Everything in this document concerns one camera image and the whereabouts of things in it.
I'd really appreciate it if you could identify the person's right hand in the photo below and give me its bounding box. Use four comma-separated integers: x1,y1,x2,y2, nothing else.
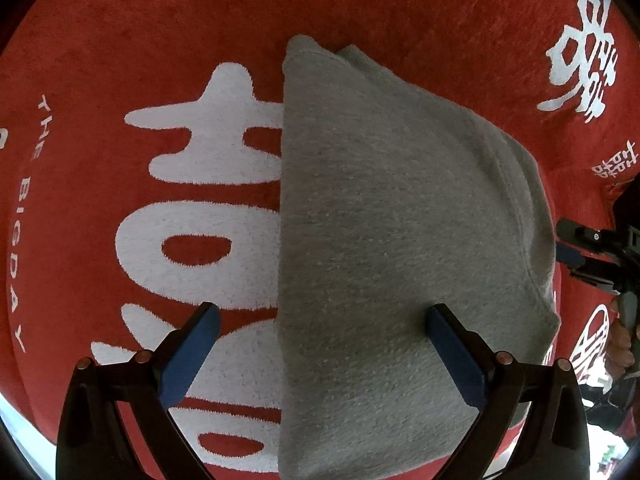
606,310,640,367

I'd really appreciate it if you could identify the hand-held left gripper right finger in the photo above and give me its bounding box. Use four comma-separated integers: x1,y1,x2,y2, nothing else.
426,303,592,480

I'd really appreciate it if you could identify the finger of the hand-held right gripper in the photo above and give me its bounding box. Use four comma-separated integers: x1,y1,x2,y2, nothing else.
556,218,630,260
556,243,623,296

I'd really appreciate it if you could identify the red printed blanket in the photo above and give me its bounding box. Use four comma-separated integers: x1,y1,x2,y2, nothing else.
0,0,640,476

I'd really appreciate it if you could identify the grey knit garment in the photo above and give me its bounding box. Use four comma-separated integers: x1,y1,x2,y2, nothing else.
277,34,561,480

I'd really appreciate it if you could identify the dark cloth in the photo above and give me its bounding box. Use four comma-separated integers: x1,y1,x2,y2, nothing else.
584,362,640,436

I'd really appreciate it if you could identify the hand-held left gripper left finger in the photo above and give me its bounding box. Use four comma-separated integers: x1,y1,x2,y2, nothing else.
55,302,222,480

